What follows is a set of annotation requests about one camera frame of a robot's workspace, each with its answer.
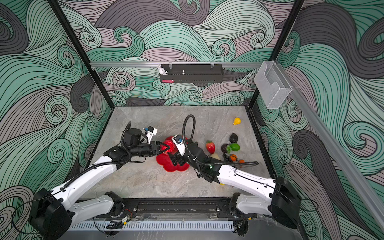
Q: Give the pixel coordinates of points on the beige fake pear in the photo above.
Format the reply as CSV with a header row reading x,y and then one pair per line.
x,y
215,156

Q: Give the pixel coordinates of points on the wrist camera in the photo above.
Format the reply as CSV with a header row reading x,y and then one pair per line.
x,y
179,143
150,132

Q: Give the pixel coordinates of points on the green fake lime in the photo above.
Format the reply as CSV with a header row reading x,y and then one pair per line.
x,y
233,147

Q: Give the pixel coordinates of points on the white perforated cable duct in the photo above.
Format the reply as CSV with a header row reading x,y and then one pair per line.
x,y
157,226

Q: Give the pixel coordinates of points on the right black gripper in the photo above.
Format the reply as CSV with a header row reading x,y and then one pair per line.
x,y
179,157

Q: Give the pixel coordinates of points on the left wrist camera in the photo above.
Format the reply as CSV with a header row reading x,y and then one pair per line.
x,y
150,132

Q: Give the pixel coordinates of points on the dark fake avocado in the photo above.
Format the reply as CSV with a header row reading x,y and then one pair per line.
x,y
234,138

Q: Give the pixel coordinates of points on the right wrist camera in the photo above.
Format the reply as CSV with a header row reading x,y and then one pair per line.
x,y
179,143

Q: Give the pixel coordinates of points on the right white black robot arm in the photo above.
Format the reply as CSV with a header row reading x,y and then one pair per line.
x,y
275,198

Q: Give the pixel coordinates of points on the black wall shelf tray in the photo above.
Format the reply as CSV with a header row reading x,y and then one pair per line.
x,y
192,73

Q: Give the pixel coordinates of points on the dark fake grape bunch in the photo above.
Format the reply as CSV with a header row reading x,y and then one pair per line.
x,y
227,158

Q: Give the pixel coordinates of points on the small white rabbit figurine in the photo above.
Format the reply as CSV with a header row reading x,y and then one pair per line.
x,y
162,71

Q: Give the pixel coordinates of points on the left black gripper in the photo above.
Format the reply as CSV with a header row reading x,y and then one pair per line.
x,y
152,144

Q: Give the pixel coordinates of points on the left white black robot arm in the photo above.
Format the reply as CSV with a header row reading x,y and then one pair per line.
x,y
54,212

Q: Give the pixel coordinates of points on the clear acrylic wall holder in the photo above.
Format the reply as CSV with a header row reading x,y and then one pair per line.
x,y
273,84

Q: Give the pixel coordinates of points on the small yellow fake pear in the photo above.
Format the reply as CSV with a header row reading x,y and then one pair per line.
x,y
237,121

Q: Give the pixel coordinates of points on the red fake apple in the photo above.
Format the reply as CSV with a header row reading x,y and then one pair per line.
x,y
168,147

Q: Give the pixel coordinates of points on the red flower-shaped fruit bowl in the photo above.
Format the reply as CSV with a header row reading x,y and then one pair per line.
x,y
165,160

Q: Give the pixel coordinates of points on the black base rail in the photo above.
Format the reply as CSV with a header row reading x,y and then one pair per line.
x,y
167,208

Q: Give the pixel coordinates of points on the red fake strawberry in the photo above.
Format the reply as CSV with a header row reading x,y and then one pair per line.
x,y
210,146

